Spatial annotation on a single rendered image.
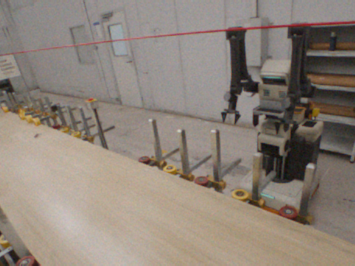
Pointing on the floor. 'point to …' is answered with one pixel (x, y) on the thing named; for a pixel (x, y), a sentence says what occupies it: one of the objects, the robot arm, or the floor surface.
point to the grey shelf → (326, 65)
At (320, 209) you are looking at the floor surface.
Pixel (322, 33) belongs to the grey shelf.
